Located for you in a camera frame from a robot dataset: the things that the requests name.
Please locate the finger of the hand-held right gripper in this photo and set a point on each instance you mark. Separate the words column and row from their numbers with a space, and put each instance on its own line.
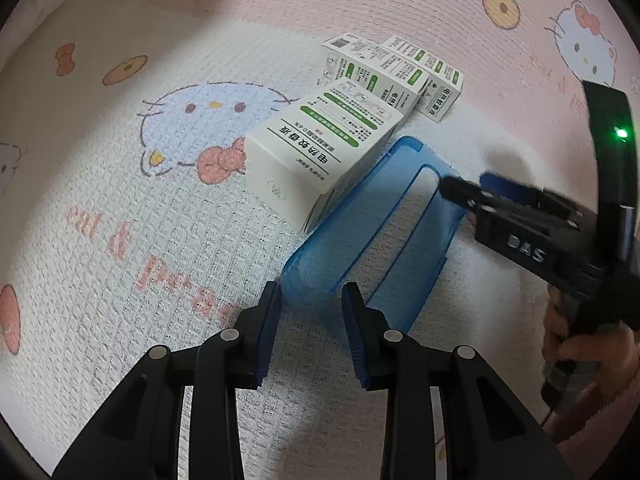
column 454, row 189
column 505, row 186

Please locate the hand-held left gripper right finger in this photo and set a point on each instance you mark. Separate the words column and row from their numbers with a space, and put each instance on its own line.
column 354, row 332

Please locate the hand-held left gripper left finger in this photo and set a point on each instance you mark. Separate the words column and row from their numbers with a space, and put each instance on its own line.
column 266, row 330

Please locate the blue translucent plastic container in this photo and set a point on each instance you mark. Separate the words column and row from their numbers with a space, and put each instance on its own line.
column 340, row 265

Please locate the small white green carton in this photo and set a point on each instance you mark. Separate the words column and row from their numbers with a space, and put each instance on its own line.
column 440, row 87
column 372, row 67

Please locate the large white green carton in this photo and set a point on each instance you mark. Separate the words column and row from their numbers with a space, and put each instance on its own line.
column 320, row 155

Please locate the person's right forearm pink sleeve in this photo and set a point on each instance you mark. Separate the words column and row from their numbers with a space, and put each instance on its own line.
column 600, row 410

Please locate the person's right hand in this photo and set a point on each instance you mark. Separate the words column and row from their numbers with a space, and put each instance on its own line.
column 587, row 347

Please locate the pink cartoon cat printed blanket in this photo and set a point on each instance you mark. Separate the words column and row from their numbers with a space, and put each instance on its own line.
column 150, row 210

